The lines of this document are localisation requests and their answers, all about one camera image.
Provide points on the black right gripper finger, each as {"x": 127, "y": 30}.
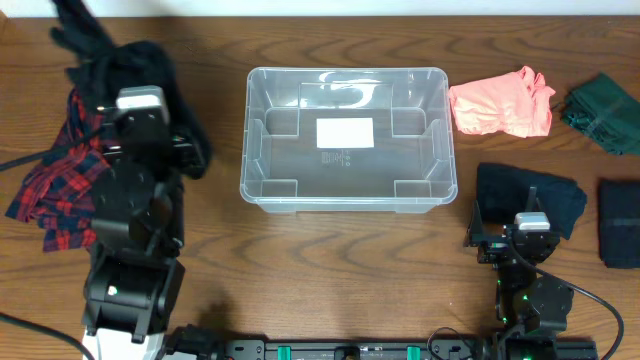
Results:
{"x": 532, "y": 203}
{"x": 475, "y": 230}

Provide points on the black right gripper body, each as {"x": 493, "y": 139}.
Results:
{"x": 493, "y": 252}

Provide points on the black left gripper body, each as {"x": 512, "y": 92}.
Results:
{"x": 177, "y": 154}

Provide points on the black fuzzy sweater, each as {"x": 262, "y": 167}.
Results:
{"x": 104, "y": 68}

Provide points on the red navy plaid shirt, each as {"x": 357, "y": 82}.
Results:
{"x": 56, "y": 194}

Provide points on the pink shirt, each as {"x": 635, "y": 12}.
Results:
{"x": 516, "y": 103}

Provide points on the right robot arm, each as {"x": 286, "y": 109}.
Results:
{"x": 533, "y": 307}

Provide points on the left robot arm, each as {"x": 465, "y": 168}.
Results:
{"x": 135, "y": 275}

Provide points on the dark navy folded garment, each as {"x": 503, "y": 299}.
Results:
{"x": 618, "y": 215}

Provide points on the dark green folded garment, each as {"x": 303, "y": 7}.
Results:
{"x": 604, "y": 112}

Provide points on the clear plastic storage bin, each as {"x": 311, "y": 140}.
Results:
{"x": 410, "y": 169}

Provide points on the white label in bin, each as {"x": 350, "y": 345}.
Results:
{"x": 344, "y": 133}

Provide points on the black mounting rail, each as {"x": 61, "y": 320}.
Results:
{"x": 194, "y": 343}

